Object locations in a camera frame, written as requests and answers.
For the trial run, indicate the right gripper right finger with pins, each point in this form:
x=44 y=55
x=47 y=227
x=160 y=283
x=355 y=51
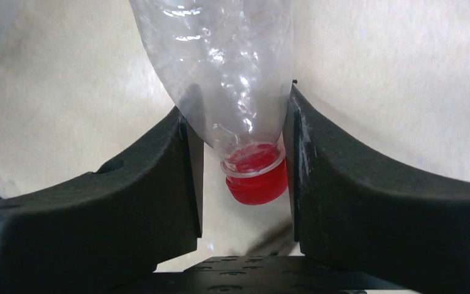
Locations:
x=356 y=209

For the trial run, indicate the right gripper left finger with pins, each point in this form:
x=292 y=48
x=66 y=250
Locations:
x=106 y=228

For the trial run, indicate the red label bottle red cap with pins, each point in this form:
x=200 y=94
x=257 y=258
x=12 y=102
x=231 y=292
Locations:
x=227 y=66

